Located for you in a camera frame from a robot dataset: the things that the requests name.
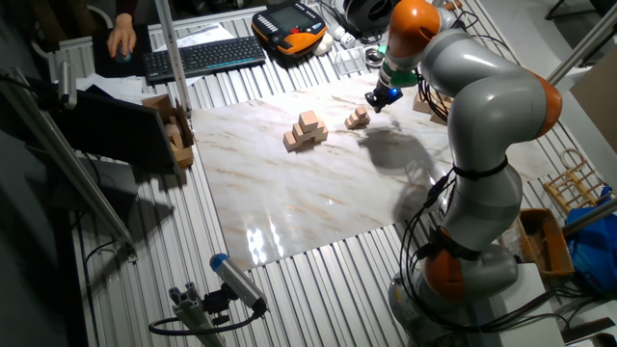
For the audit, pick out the silver depth camera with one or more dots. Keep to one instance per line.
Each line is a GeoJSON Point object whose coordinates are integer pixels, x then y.
{"type": "Point", "coordinates": [238, 282]}

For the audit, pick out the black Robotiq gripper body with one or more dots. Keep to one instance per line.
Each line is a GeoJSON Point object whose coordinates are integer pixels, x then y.
{"type": "Point", "coordinates": [385, 94]}

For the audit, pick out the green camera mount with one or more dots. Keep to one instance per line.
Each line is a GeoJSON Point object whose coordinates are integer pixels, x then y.
{"type": "Point", "coordinates": [404, 79]}

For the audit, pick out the orange black teach pendant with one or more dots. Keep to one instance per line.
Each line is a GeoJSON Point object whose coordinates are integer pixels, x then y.
{"type": "Point", "coordinates": [289, 29]}

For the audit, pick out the dark red sleeved forearm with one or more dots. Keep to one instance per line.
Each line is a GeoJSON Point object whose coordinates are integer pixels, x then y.
{"type": "Point", "coordinates": [126, 7]}

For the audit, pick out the black mouse pad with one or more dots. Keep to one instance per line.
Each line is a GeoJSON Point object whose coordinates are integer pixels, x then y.
{"type": "Point", "coordinates": [103, 65]}

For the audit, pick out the black computer keyboard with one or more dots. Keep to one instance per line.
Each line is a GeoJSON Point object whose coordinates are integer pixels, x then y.
{"type": "Point", "coordinates": [202, 58]}

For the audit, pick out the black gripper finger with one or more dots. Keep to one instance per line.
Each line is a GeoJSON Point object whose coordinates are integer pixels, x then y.
{"type": "Point", "coordinates": [371, 98]}
{"type": "Point", "coordinates": [381, 107]}

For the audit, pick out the aluminium frame profile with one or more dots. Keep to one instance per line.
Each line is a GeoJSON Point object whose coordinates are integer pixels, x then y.
{"type": "Point", "coordinates": [173, 58]}

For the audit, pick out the round metal bowl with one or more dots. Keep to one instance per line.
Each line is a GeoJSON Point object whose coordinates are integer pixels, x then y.
{"type": "Point", "coordinates": [373, 56]}

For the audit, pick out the long aluminium frame bar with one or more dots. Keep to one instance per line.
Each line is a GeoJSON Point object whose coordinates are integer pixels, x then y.
{"type": "Point", "coordinates": [72, 161]}
{"type": "Point", "coordinates": [583, 50]}

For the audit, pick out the white paper sheet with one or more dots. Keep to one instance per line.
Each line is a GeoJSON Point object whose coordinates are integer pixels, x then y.
{"type": "Point", "coordinates": [202, 34]}
{"type": "Point", "coordinates": [115, 87]}

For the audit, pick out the brown cardboard sheet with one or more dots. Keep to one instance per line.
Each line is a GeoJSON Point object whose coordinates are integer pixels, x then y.
{"type": "Point", "coordinates": [600, 106]}

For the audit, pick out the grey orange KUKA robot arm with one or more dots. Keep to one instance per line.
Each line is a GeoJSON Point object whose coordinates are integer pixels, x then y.
{"type": "Point", "coordinates": [491, 120]}

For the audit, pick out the short aluminium profile mount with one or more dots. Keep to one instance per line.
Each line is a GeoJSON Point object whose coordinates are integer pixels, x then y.
{"type": "Point", "coordinates": [193, 315]}

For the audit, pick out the blue bag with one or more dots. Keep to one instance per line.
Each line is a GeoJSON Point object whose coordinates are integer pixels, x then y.
{"type": "Point", "coordinates": [595, 255]}

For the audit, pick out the marble pattern mat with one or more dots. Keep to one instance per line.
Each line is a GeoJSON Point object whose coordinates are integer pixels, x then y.
{"type": "Point", "coordinates": [289, 193]}

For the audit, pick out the medium wooden cube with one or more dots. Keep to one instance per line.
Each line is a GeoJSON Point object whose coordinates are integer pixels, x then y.
{"type": "Point", "coordinates": [299, 132]}
{"type": "Point", "coordinates": [320, 129]}
{"type": "Point", "coordinates": [308, 120]}
{"type": "Point", "coordinates": [323, 136]}
{"type": "Point", "coordinates": [289, 141]}

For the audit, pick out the white plug adapter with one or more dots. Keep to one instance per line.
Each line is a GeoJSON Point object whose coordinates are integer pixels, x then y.
{"type": "Point", "coordinates": [340, 34]}

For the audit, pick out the white egg shaped object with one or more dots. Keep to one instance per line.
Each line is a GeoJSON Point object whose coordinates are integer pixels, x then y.
{"type": "Point", "coordinates": [324, 44]}

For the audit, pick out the black round spool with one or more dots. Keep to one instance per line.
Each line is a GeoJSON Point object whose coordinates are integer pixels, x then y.
{"type": "Point", "coordinates": [368, 14]}

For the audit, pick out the brown cardboard box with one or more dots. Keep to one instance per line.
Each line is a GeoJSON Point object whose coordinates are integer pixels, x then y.
{"type": "Point", "coordinates": [161, 103]}

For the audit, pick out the grey upright depth camera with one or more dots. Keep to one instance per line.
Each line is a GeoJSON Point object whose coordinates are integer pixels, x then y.
{"type": "Point", "coordinates": [67, 84]}

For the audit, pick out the bare person hand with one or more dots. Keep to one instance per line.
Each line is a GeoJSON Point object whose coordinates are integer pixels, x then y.
{"type": "Point", "coordinates": [121, 36]}

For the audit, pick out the large wooden cube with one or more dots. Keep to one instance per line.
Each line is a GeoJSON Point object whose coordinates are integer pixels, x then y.
{"type": "Point", "coordinates": [420, 105]}
{"type": "Point", "coordinates": [438, 118]}

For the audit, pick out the clear plastic box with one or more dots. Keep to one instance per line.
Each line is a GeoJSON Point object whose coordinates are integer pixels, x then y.
{"type": "Point", "coordinates": [348, 61]}

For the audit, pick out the black monitor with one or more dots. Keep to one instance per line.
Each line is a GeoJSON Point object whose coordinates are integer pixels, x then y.
{"type": "Point", "coordinates": [111, 127]}

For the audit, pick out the wooden block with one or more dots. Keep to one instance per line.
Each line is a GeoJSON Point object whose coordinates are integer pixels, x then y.
{"type": "Point", "coordinates": [184, 156]}
{"type": "Point", "coordinates": [172, 130]}

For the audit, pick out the orange cardboard box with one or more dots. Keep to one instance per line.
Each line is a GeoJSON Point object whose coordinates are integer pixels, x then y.
{"type": "Point", "coordinates": [554, 250]}

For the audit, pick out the wooden rack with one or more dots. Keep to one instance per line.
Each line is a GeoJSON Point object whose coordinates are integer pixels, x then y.
{"type": "Point", "coordinates": [573, 179]}

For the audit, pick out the black camera bracket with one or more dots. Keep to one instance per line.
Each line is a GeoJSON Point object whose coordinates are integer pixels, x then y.
{"type": "Point", "coordinates": [217, 303]}

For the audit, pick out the dark computer mouse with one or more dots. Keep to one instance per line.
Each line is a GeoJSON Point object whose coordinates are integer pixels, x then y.
{"type": "Point", "coordinates": [123, 58]}

